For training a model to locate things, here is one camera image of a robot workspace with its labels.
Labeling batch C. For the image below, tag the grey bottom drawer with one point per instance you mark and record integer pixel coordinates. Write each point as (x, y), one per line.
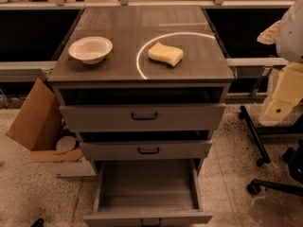
(151, 193)

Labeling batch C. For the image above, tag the grey drawer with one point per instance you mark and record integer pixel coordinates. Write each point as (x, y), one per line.
(161, 117)
(140, 150)
(151, 193)

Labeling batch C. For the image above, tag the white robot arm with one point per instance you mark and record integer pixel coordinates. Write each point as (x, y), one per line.
(287, 35)

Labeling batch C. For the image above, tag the grey drawer cabinet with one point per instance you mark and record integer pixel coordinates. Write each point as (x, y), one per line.
(127, 76)

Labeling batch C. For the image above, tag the grey top drawer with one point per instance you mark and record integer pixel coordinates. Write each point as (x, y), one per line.
(161, 117)

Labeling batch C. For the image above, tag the grey middle drawer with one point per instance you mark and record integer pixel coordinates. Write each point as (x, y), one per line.
(140, 150)

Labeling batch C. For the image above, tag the yellow sponge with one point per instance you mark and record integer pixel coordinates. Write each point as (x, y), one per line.
(167, 54)

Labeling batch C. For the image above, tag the white bowl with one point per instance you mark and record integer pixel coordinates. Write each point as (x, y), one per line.
(90, 50)

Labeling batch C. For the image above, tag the black stand leg with wheels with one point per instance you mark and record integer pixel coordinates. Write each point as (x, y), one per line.
(295, 130)

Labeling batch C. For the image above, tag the small bowl in box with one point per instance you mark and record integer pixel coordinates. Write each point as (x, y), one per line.
(66, 143)

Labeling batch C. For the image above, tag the open cardboard box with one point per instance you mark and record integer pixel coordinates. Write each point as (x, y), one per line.
(39, 126)

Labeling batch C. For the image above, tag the black office chair base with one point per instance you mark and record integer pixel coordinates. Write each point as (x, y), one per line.
(293, 158)

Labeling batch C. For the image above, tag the black object at floor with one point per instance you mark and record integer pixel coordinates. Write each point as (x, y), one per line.
(38, 223)

